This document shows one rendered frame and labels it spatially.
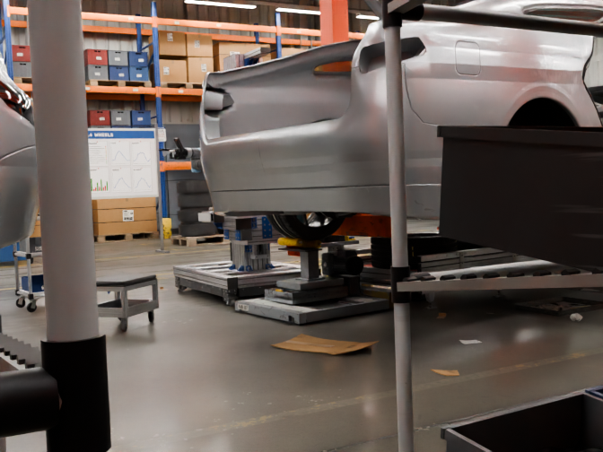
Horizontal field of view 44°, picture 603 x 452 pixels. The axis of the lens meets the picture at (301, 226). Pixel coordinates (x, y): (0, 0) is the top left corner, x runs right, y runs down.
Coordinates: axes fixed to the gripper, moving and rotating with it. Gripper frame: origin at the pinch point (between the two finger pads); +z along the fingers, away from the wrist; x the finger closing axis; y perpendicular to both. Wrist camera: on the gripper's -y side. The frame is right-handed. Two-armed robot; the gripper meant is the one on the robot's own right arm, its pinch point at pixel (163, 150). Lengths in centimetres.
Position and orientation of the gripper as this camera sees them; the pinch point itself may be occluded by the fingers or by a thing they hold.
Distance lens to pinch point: 585.9
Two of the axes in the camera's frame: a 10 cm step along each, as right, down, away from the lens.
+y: -0.5, 9.9, 1.5
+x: -6.8, -1.5, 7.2
